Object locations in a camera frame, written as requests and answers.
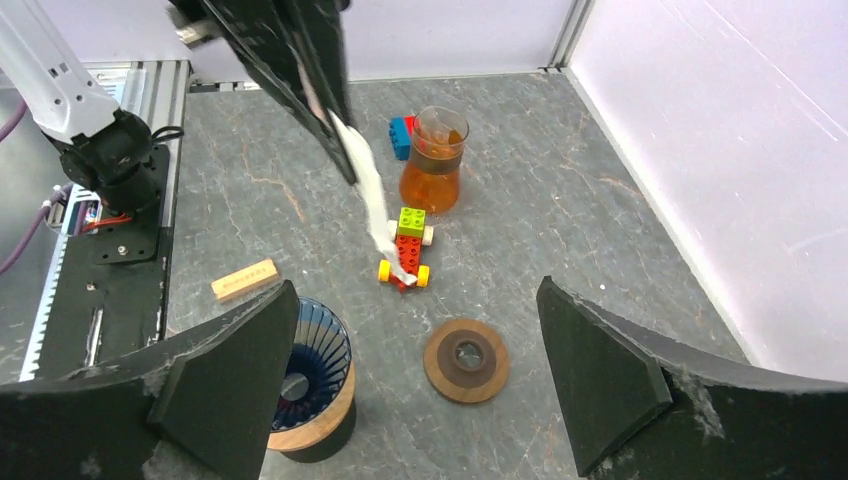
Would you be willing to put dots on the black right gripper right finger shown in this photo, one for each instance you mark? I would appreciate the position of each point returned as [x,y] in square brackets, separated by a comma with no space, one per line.
[640,405]

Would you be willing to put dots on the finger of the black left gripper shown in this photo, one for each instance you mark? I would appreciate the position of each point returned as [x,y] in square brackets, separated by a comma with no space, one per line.
[260,34]
[319,25]

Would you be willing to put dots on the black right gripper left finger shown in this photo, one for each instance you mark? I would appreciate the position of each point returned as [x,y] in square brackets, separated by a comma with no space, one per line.
[197,405]

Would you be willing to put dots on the light wooden ring holder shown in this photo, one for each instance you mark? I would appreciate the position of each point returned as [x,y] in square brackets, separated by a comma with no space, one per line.
[320,427]

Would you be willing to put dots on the blue ribbed plastic dripper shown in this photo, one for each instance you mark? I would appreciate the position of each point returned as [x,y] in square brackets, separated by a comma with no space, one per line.
[317,369]

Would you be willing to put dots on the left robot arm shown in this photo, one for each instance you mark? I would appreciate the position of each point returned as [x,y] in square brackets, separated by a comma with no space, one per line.
[102,146]

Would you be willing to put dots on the blue red toy brick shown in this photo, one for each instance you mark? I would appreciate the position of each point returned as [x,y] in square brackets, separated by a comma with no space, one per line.
[400,133]

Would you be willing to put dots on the small wooden block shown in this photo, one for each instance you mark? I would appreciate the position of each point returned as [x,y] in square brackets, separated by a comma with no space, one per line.
[244,281]

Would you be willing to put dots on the orange glass carafe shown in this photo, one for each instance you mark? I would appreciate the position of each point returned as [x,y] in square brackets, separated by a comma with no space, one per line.
[431,177]

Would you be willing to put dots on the colourful toy brick car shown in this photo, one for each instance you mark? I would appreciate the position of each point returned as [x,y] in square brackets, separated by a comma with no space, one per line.
[411,234]

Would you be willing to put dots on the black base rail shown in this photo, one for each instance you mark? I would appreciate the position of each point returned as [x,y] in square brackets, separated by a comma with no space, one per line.
[106,293]

